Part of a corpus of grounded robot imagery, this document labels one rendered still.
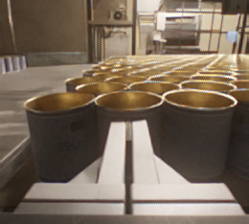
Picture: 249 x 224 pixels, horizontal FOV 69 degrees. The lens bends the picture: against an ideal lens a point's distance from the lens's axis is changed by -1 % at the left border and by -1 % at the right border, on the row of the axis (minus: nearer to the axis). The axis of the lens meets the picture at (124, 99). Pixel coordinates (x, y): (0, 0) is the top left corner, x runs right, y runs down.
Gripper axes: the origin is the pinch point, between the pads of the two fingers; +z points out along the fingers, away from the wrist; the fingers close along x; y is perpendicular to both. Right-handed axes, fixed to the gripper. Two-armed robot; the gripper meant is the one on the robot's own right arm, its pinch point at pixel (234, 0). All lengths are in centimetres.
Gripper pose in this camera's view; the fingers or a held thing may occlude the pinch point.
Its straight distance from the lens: 37.3
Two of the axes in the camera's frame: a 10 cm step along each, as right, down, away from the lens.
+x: -0.1, 2.7, -9.6
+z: 0.2, 9.6, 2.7
